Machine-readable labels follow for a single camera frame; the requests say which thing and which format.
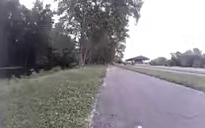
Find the open roofed shelter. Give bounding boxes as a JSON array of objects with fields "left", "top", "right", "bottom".
[{"left": 125, "top": 55, "right": 151, "bottom": 66}]

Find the row of roadside trees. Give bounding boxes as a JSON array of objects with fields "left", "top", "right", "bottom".
[{"left": 0, "top": 0, "right": 145, "bottom": 78}]

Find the grass verge beside trees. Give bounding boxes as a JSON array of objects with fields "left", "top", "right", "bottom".
[{"left": 0, "top": 64, "right": 108, "bottom": 128}]

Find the grey asphalt path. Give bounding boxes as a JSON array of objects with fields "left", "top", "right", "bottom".
[{"left": 88, "top": 64, "right": 205, "bottom": 128}]

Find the grass strip beside road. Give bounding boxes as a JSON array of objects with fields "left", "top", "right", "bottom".
[{"left": 114, "top": 64, "right": 205, "bottom": 96}]

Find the grey road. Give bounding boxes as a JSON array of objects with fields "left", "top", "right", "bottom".
[{"left": 131, "top": 64, "right": 205, "bottom": 76}]

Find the distant row of trees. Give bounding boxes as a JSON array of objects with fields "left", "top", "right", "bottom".
[{"left": 149, "top": 47, "right": 205, "bottom": 69}]

